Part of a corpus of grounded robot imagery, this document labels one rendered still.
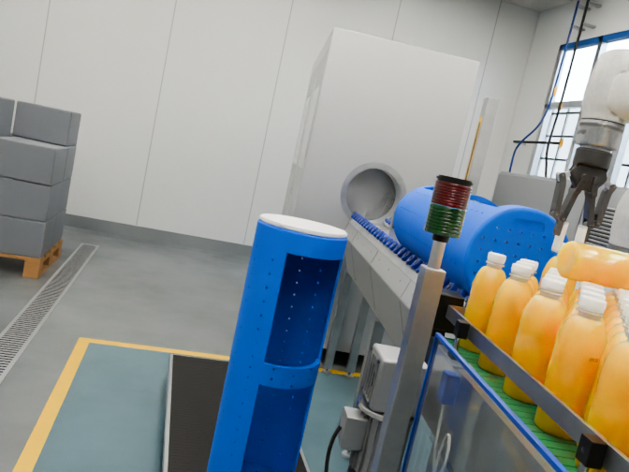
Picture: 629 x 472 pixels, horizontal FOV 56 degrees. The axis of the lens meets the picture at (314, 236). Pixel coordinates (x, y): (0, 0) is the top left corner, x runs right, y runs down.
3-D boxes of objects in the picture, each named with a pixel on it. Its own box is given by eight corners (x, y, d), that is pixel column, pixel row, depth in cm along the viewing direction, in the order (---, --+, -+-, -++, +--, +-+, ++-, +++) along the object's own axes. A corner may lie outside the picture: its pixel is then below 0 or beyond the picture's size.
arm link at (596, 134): (572, 119, 133) (564, 145, 134) (593, 117, 124) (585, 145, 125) (610, 128, 134) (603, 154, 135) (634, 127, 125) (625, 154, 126)
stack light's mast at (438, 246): (445, 267, 107) (466, 181, 105) (456, 274, 101) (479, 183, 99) (412, 260, 107) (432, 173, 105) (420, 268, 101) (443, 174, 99)
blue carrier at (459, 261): (453, 262, 241) (470, 193, 238) (557, 326, 155) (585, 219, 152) (386, 248, 238) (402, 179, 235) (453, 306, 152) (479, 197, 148)
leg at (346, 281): (329, 372, 362) (352, 272, 354) (330, 375, 357) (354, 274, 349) (320, 370, 362) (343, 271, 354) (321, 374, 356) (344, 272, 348)
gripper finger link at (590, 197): (584, 176, 132) (590, 176, 133) (580, 226, 134) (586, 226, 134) (592, 177, 129) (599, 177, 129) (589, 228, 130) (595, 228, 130)
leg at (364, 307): (352, 376, 364) (375, 276, 356) (354, 379, 358) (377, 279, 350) (343, 374, 363) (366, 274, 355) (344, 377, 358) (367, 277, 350)
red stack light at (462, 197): (460, 208, 106) (465, 186, 106) (472, 212, 100) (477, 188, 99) (426, 200, 105) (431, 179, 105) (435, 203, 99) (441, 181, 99)
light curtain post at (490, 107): (415, 422, 314) (495, 100, 292) (417, 428, 308) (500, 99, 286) (403, 420, 313) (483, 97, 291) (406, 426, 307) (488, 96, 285)
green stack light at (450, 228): (453, 235, 107) (460, 208, 106) (465, 241, 100) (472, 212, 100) (419, 228, 106) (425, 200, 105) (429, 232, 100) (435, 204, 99)
